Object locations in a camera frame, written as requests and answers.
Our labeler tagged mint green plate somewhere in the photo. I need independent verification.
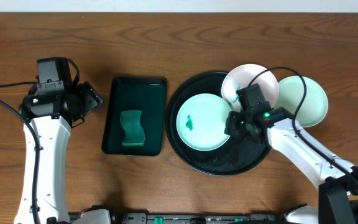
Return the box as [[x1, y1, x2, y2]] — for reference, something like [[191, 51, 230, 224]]
[[176, 93, 231, 151], [275, 76, 329, 128]]

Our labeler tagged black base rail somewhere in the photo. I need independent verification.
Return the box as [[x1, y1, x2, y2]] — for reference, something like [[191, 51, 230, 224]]
[[68, 205, 288, 224]]

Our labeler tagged green sponge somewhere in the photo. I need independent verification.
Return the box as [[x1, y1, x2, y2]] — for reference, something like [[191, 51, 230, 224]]
[[120, 110, 145, 147]]

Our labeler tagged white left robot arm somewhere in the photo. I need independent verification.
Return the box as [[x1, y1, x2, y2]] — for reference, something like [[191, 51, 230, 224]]
[[14, 81, 103, 223]]

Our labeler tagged pink plate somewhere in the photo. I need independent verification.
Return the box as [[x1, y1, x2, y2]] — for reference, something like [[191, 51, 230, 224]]
[[221, 64, 279, 112]]

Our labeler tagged round black tray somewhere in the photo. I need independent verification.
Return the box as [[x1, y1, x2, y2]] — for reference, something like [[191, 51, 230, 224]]
[[165, 70, 271, 176]]

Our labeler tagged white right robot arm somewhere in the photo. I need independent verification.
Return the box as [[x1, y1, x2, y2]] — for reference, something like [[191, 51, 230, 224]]
[[225, 107, 358, 223]]

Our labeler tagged rectangular black tray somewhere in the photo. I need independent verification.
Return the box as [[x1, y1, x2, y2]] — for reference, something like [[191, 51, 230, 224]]
[[101, 77, 167, 156]]

